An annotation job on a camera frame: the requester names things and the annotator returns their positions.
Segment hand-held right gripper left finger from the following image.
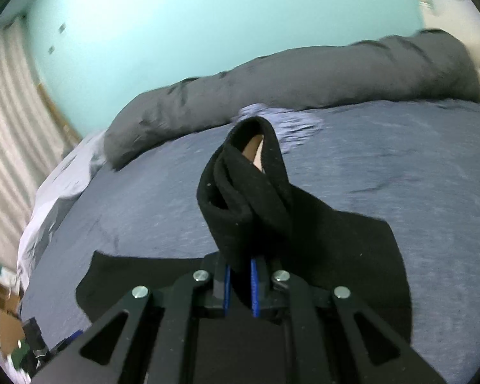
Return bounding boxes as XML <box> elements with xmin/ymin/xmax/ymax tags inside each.
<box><xmin>32</xmin><ymin>254</ymin><xmax>229</xmax><ymax>384</ymax></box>

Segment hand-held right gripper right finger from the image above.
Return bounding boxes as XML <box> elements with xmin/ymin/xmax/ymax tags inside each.
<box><xmin>250</xmin><ymin>258</ymin><xmax>446</xmax><ymax>384</ymax></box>

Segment black pants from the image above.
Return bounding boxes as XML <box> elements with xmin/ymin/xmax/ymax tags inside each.
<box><xmin>75</xmin><ymin>116</ymin><xmax>412</xmax><ymax>348</ymax></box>

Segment cardboard box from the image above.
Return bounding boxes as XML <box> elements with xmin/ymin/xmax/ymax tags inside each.
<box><xmin>0</xmin><ymin>262</ymin><xmax>28</xmax><ymax>357</ymax></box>

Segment light grey quilt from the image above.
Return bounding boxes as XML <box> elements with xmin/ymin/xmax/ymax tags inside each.
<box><xmin>18</xmin><ymin>130</ymin><xmax>107</xmax><ymax>284</ymax></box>

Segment small blue-grey crumpled cloth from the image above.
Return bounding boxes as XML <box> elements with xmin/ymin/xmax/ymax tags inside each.
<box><xmin>232</xmin><ymin>103</ymin><xmax>324</xmax><ymax>155</ymax></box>

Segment blue bed sheet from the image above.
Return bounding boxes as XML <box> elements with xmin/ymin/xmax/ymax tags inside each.
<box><xmin>18</xmin><ymin>98</ymin><xmax>480</xmax><ymax>384</ymax></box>

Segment beige curtain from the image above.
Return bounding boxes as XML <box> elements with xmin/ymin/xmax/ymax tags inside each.
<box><xmin>0</xmin><ymin>16</ymin><xmax>70</xmax><ymax>267</ymax></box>

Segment dark grey rolled duvet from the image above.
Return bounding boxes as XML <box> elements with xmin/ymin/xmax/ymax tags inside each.
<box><xmin>104</xmin><ymin>28</ymin><xmax>480</xmax><ymax>171</ymax></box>

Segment wooden window frame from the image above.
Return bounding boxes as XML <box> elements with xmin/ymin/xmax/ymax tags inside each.
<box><xmin>36</xmin><ymin>82</ymin><xmax>85</xmax><ymax>141</ymax></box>

